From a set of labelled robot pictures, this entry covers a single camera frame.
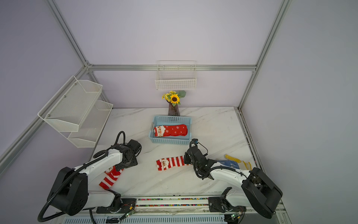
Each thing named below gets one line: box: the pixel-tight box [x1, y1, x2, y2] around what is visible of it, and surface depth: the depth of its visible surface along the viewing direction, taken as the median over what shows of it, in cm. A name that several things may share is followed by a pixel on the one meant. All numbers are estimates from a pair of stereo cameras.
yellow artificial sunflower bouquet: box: [161, 90, 187, 107], surface depth 97 cm
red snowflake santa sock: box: [153, 124, 188, 137], surface depth 103 cm
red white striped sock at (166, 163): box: [156, 155, 193, 171], surface depth 90 cm
